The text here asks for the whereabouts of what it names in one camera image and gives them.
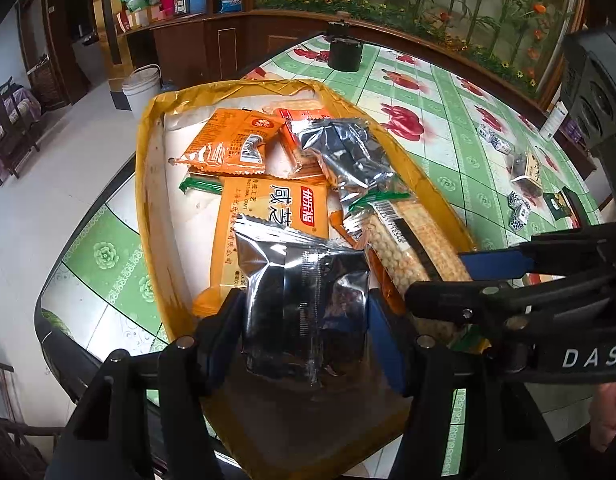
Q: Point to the wooden cabinet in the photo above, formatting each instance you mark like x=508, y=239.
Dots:
x=187, y=45

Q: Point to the white bottle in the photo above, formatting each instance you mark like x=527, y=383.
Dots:
x=553, y=122

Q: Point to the dark wooden chair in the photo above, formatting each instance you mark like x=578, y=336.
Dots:
x=7, y=430

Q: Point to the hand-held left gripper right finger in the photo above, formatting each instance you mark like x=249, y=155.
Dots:
x=388, y=340

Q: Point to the large orange snack packet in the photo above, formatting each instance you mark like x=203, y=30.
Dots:
x=273, y=215

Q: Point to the black pot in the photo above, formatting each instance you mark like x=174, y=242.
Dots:
x=345, y=55

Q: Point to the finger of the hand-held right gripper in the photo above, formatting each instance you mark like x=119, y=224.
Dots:
x=438, y=300
x=493, y=262

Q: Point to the white bucket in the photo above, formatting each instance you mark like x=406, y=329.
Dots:
x=141, y=92

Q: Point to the green fruit print tablecloth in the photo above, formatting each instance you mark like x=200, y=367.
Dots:
x=440, y=110

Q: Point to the purple container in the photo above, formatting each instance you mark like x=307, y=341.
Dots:
x=572, y=131

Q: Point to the person's right hand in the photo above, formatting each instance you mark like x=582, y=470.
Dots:
x=610, y=415

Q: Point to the yellow tray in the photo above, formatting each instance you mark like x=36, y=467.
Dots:
x=150, y=185

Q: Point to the wooden chair with purple cushion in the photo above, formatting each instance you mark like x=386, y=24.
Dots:
x=7, y=125

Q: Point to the wicker basket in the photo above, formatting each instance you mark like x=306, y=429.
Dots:
x=50, y=82

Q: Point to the silver foil snack packet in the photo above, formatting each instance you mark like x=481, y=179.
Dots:
x=348, y=155
x=303, y=300

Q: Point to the clear packet with beige label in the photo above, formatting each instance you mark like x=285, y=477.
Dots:
x=527, y=172

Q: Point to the orange cracker packet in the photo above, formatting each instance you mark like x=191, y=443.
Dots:
x=300, y=112

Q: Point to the black fly swatter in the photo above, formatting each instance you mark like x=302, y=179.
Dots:
x=580, y=206

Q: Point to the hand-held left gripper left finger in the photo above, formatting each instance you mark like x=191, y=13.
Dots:
x=217, y=355

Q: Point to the green snack packet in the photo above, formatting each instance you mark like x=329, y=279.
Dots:
x=558, y=207

